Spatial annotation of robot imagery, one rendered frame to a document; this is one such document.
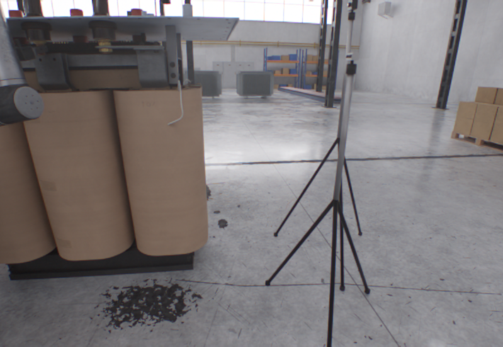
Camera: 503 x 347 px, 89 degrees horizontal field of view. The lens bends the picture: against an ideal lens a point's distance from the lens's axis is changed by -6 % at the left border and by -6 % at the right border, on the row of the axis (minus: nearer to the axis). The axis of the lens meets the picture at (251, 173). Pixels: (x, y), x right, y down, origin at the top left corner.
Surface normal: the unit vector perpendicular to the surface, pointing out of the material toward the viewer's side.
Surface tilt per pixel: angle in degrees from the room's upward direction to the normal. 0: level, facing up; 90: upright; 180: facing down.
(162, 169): 90
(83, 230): 90
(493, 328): 0
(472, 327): 0
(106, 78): 90
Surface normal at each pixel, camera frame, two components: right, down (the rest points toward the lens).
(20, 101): 0.96, -0.08
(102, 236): 0.47, 0.31
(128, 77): 0.15, 0.34
